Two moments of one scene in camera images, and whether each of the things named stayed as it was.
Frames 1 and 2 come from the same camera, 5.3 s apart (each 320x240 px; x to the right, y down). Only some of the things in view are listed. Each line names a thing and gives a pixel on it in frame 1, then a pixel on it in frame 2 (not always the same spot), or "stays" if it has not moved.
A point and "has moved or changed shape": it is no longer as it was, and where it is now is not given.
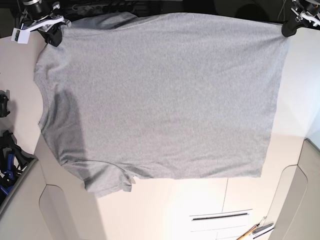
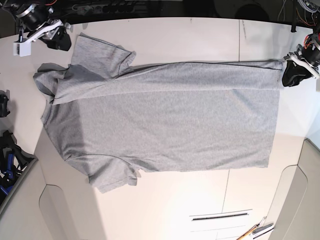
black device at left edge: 4,97 stays
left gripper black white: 315,20 → 296,56
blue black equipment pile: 13,162 stays
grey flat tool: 259,228 stays
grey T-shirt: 170,95 has moved or changed shape
